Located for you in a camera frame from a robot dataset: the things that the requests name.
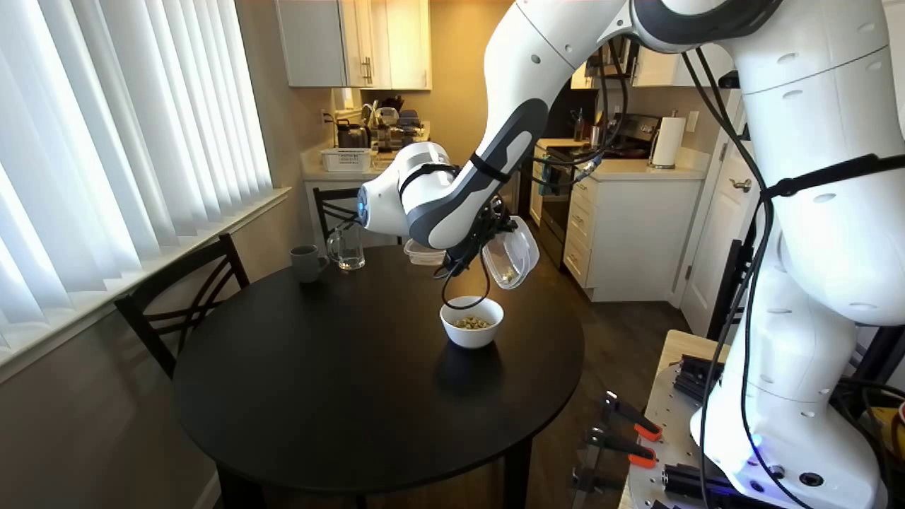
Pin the white ceramic bowl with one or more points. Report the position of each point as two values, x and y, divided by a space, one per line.
470 328

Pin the black cross-back chair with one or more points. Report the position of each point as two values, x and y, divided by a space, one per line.
332 214
180 284

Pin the dark robot gripper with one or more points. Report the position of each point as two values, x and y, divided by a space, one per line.
477 242

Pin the light wooden robot platform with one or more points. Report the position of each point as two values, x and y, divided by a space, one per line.
672 426

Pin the white panel door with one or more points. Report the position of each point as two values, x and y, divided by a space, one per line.
713 243

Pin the dark grey mug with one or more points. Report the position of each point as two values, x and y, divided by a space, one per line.
308 265

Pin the white kitchen counter with sink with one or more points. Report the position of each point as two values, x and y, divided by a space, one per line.
330 167

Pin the white base cabinet with counter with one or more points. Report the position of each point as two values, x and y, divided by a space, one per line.
633 235

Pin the black mounting bracket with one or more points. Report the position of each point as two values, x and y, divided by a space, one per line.
688 482
696 378

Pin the black kitchen stove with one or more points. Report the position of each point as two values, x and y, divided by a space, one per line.
555 216

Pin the black orange bar clamp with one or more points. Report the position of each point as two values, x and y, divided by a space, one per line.
623 446
636 417

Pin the white upper kitchen cabinet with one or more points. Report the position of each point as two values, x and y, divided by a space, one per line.
667 68
357 44

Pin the yellow food pieces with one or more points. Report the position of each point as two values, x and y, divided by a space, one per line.
474 321

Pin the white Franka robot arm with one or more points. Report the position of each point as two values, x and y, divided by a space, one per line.
829 235

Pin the white vertical window blinds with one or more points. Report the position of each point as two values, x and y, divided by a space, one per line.
122 123

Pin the clear drinking glass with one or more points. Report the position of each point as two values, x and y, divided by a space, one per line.
349 249

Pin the white paper towel roll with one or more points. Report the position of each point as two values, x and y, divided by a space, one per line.
670 142

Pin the countertop appliance clutter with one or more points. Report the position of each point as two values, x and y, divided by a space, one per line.
382 123

